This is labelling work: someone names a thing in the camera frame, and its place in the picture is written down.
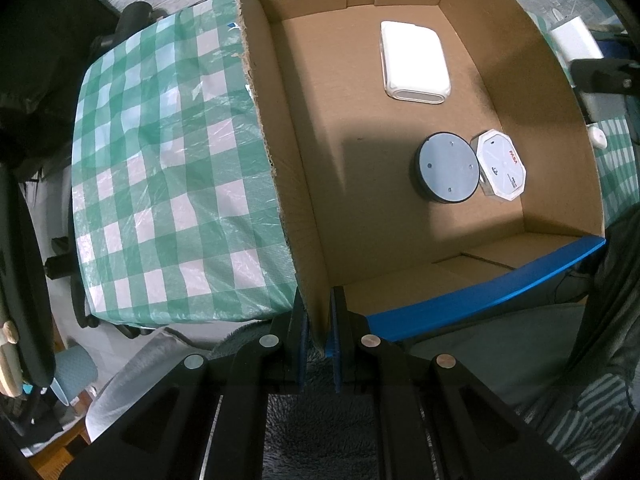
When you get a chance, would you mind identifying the grey fleece clothing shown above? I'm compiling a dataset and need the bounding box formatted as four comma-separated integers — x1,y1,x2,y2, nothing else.
210,210,640,480

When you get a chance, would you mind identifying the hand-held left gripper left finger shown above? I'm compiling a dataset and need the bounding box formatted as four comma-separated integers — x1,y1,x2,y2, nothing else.
65,287,308,480

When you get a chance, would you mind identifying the light wooden object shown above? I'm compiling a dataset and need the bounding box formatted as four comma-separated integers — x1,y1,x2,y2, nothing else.
0,320,27,397

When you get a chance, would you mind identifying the light blue container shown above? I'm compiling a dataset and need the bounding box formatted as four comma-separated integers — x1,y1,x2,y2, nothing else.
52,344,99,407

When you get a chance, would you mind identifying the white square charger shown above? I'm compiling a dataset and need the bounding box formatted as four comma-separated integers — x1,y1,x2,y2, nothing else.
549,15,605,122

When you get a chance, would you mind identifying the striped clothing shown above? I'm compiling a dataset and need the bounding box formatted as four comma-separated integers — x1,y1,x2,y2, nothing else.
522,372,640,466

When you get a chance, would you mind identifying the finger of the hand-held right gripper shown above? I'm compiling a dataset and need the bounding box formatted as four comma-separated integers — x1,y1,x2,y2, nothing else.
570,56,640,111

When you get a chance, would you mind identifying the white octagonal box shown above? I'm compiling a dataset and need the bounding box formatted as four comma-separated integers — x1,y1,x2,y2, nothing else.
470,129,530,204

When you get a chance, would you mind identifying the green checked tablecloth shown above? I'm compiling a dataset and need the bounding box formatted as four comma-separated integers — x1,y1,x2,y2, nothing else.
71,0,640,329

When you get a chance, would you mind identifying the black dumbbell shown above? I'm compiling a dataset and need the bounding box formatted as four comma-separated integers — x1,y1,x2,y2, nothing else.
91,2,169,57

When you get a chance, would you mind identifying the grey round disc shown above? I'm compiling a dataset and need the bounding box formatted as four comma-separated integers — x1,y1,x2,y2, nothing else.
414,132,481,205

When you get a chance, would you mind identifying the black office chair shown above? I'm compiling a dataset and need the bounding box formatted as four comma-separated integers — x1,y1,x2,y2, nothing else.
0,160,101,391

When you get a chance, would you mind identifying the pale grey cloth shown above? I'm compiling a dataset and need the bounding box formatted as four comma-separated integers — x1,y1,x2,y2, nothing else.
84,327,221,443

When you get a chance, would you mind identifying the blue-rimmed cardboard box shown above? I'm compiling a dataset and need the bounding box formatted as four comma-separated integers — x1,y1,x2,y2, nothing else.
234,0,607,357

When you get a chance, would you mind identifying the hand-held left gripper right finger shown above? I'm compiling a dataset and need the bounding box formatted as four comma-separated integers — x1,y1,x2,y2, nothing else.
327,285,582,480

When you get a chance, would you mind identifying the white rounded rectangular case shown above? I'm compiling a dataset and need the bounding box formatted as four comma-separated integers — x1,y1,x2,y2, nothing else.
380,20,452,106

